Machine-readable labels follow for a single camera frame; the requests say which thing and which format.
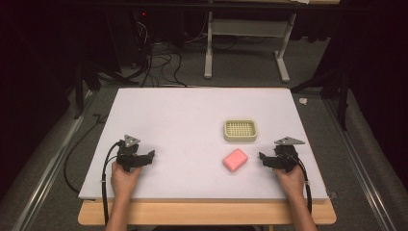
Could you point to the wooden table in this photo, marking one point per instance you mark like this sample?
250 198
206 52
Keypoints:
205 213

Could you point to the black stand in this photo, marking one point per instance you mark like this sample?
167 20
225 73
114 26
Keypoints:
333 86
93 73

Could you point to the person's left hand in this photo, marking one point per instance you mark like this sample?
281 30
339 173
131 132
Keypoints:
124 181

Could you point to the beige soap dish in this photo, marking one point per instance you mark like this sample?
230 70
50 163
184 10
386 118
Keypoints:
240 130

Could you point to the pink soap bar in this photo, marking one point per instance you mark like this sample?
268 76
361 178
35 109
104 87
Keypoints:
235 160

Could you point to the person's right hand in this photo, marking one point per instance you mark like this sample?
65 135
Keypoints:
290 183

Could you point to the crumpled white paper scrap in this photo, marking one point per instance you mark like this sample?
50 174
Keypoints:
303 101

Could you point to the white foam mat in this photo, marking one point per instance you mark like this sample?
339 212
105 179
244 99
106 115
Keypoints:
192 128

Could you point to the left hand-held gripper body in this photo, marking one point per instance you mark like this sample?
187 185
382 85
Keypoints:
127 153

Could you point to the white metal desk frame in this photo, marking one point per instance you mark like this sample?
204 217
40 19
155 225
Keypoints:
247 27

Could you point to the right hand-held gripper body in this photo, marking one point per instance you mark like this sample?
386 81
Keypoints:
285 154

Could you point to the aluminium floor rail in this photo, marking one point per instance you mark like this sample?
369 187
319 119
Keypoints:
48 166
362 166

